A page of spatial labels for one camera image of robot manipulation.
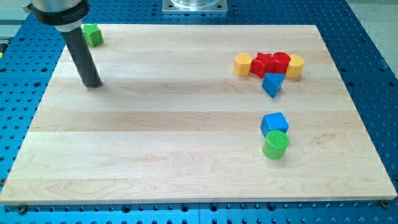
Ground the green cylinder block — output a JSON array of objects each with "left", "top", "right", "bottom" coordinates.
[{"left": 262, "top": 130, "right": 290, "bottom": 160}]

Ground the green star block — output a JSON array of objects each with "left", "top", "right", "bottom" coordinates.
[{"left": 83, "top": 24, "right": 104, "bottom": 47}]

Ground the red star block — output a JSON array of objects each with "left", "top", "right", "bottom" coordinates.
[{"left": 250, "top": 52, "right": 275, "bottom": 79}]

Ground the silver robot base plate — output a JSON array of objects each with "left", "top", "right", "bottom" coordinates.
[{"left": 162, "top": 0, "right": 228, "bottom": 14}]

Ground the yellow hexagon block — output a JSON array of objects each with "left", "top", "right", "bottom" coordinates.
[{"left": 233, "top": 53, "right": 253, "bottom": 77}]

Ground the blue cube block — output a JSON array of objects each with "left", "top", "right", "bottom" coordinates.
[{"left": 260, "top": 113, "right": 289, "bottom": 137}]

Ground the blue triangle block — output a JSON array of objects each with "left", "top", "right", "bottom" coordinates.
[{"left": 262, "top": 73, "right": 285, "bottom": 98}]

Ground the yellow rounded block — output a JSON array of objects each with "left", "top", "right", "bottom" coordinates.
[{"left": 285, "top": 54, "right": 305, "bottom": 79}]

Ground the blue perforated metal table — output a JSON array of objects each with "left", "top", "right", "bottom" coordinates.
[{"left": 1, "top": 0, "right": 397, "bottom": 223}]

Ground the red cylinder block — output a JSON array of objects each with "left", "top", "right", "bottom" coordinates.
[{"left": 272, "top": 52, "right": 290, "bottom": 73}]

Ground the light wooden board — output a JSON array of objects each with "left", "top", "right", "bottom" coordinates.
[{"left": 1, "top": 24, "right": 397, "bottom": 205}]

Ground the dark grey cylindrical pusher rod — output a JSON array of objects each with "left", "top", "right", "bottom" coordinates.
[{"left": 61, "top": 27, "right": 101, "bottom": 88}]

